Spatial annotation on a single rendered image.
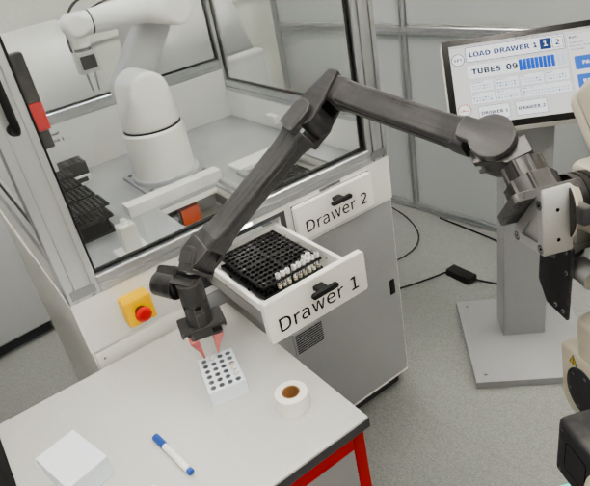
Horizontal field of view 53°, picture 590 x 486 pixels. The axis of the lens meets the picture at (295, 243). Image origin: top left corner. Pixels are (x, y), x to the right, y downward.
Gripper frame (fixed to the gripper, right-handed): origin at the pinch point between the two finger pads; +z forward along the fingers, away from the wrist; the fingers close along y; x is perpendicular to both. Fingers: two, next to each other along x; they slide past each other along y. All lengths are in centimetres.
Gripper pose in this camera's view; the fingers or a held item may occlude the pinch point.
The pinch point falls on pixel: (210, 351)
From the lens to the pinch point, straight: 138.5
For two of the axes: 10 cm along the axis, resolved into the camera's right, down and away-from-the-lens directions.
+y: -9.2, 3.1, -2.2
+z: 1.7, 8.6, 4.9
